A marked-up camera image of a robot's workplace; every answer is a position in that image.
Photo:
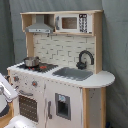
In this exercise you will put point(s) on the white toy microwave door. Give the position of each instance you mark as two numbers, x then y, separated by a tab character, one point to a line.
73	23

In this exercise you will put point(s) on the white toy oven door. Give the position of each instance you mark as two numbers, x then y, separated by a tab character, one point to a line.
29	104

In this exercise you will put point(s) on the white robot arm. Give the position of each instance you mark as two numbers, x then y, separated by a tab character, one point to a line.
7	95

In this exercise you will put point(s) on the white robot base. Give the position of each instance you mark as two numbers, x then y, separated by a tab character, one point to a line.
20	122

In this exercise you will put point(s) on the wooden toy kitchen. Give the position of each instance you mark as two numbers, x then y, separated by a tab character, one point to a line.
62	49

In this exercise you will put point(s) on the grey toy sink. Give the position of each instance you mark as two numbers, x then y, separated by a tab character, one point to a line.
72	73

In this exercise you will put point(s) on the black toy faucet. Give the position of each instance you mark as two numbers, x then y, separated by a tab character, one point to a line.
80	64

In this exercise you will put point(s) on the black toy stovetop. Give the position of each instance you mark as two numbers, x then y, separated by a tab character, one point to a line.
41	67

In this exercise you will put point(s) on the silver toy pot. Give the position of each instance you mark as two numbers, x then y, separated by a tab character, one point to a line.
31	61

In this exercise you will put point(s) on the right red stove knob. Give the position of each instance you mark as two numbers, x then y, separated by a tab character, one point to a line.
34	83

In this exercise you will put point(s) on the grey ice dispenser panel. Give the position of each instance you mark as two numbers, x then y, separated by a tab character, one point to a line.
63	107

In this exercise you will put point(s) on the white cupboard door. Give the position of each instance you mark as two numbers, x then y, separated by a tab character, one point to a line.
74	93

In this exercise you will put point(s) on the grey range hood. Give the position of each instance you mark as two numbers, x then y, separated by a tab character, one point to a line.
39	25

